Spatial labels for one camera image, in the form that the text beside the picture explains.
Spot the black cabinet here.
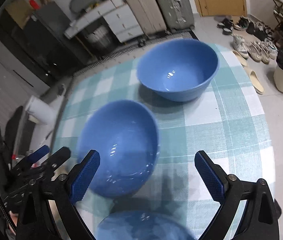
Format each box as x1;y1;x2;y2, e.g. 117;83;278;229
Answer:
0;1;89;88

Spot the grey suitcase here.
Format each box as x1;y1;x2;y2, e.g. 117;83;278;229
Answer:
150;0;195;33

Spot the cardboard box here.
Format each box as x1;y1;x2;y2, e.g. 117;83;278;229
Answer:
5;0;33;29

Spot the woven basket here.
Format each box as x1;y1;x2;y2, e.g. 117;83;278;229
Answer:
85;26;113;53

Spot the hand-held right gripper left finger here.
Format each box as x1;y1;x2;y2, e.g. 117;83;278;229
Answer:
15;149;101;240

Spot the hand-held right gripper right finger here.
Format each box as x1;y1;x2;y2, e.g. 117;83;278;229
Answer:
194;150;280;240

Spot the beige suitcase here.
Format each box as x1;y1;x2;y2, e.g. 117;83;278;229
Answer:
120;0;168;39

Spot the white desk with drawers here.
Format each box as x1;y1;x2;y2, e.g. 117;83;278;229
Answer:
64;0;144;43

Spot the teal checked tablecloth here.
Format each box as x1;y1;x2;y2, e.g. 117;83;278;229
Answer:
49;40;275;240

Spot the blue bowl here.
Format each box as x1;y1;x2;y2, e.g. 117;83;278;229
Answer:
96;210;197;240
76;100;160;197
137;39;219;102

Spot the beige slipper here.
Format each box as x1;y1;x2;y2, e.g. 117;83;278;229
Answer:
232;50;249;67
246;69;264;95

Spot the pile of assorted shoes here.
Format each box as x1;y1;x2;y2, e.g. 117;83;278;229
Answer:
214;15;279;64

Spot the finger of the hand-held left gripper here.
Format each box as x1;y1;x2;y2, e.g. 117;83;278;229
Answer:
9;145;50;175
29;147;71;188

